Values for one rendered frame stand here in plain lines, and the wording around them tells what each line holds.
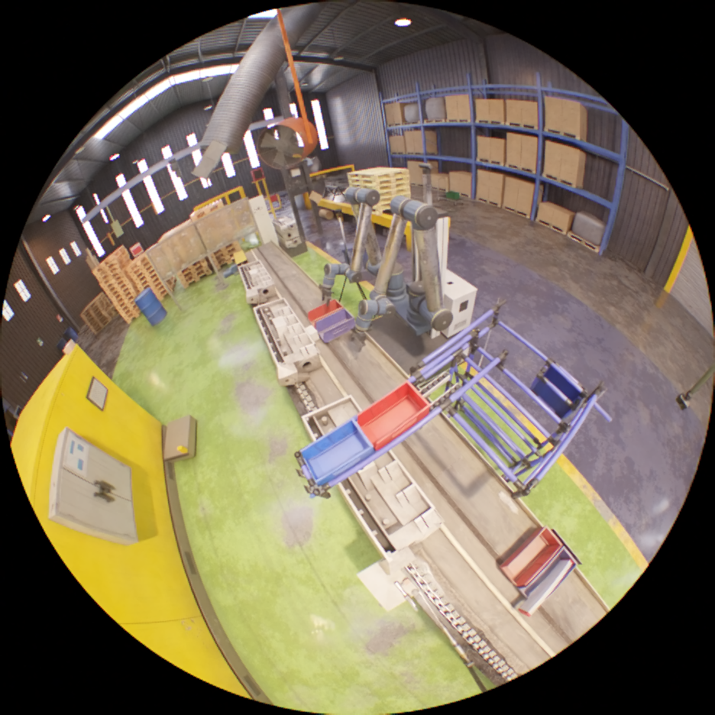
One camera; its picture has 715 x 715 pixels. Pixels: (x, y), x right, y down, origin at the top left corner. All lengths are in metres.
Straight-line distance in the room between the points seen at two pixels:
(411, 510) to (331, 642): 1.69
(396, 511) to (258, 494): 1.66
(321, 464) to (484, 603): 1.31
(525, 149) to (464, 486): 9.38
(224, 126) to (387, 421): 6.86
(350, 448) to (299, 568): 1.59
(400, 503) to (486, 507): 0.57
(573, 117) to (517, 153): 2.59
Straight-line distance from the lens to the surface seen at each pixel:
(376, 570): 1.54
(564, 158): 9.16
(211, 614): 3.08
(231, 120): 7.02
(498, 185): 10.23
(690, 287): 10.62
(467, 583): 1.66
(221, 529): 2.91
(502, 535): 1.70
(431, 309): 1.93
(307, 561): 2.47
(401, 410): 1.22
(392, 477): 1.43
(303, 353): 1.99
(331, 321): 2.38
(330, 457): 1.22
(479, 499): 1.66
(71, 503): 2.17
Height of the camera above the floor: 2.32
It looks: 48 degrees down
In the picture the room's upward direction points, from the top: 13 degrees counter-clockwise
